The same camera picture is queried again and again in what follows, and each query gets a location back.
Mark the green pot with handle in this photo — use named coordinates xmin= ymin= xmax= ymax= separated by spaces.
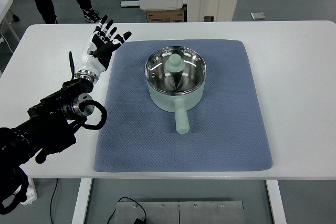
xmin=144 ymin=46 xmax=207 ymax=135

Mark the grey metal plate with screws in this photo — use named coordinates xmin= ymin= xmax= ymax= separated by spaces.
xmin=116 ymin=200 xmax=245 ymax=224

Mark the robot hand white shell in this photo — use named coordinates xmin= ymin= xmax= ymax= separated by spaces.
xmin=76 ymin=15 xmax=132 ymax=76

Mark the white side table with caster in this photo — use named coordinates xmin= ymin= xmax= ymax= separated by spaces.
xmin=0 ymin=0 xmax=21 ymax=51

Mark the white power strip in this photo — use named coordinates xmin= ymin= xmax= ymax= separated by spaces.
xmin=20 ymin=178 xmax=38 ymax=206

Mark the black cable with adapter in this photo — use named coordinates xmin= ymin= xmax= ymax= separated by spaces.
xmin=108 ymin=196 xmax=148 ymax=224

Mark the thin black hanging cable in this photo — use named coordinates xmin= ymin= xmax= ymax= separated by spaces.
xmin=50 ymin=178 xmax=59 ymax=224

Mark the white table leg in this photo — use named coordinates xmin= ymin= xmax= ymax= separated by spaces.
xmin=265 ymin=179 xmax=287 ymax=224
xmin=71 ymin=178 xmax=93 ymax=224

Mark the cardboard box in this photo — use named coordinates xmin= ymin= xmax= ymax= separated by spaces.
xmin=146 ymin=8 xmax=185 ymax=23

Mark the blue textured mat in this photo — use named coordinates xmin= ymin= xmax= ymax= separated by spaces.
xmin=93 ymin=39 xmax=273 ymax=173

